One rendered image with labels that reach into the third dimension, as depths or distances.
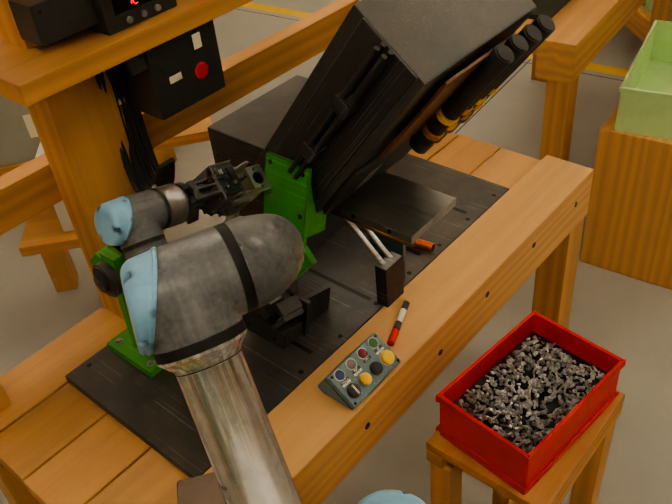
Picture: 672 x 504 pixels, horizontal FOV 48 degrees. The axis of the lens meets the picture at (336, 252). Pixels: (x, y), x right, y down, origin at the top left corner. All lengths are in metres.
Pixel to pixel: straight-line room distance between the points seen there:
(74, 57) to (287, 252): 0.61
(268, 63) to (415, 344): 0.83
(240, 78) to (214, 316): 1.10
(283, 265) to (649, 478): 1.83
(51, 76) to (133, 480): 0.73
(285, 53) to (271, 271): 1.18
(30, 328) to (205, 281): 2.46
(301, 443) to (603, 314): 1.80
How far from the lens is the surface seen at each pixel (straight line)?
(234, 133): 1.66
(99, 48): 1.39
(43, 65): 1.38
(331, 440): 1.44
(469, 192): 2.00
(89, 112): 1.55
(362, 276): 1.74
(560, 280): 2.26
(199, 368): 0.90
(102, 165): 1.60
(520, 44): 1.36
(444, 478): 1.61
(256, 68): 1.95
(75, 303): 3.34
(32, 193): 1.64
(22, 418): 1.68
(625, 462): 2.58
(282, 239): 0.92
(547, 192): 2.02
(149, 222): 1.30
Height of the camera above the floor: 2.04
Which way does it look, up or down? 39 degrees down
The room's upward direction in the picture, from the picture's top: 6 degrees counter-clockwise
